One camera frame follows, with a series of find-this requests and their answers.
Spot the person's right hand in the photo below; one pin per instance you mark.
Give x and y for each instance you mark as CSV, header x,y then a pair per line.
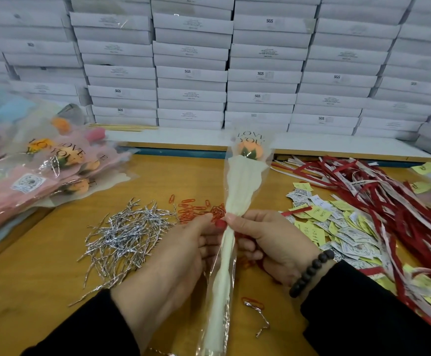
x,y
275,244

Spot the person's left hand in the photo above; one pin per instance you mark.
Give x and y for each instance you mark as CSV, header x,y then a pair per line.
x,y
178,270

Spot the pile of yellow white tags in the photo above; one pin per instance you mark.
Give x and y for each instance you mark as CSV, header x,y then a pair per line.
x,y
341,233

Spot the cream orange rose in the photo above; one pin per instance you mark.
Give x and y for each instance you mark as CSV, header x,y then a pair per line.
x,y
241,185

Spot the pile of red ribbons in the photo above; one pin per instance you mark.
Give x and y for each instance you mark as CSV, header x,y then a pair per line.
x,y
386,200

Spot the pile of flowers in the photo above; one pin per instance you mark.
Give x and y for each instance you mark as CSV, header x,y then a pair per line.
x,y
23,181

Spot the person's right forearm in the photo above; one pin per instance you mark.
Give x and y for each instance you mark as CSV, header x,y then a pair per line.
x,y
378,315

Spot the person's left forearm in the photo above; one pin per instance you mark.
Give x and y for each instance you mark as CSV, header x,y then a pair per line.
x,y
82,330

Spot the pile of silver twist ties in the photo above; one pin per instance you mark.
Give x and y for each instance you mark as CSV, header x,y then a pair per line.
x,y
126,237

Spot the pile of orange paper clips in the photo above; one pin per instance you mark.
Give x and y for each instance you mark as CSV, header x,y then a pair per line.
x,y
189,211

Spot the long white board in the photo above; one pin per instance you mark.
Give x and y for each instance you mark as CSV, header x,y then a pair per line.
x,y
334,144

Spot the wooden sticks bundle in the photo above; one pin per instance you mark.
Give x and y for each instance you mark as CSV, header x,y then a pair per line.
x,y
126,127

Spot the wall of stacked white boxes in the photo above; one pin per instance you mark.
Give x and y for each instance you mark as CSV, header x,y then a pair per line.
x,y
201,63

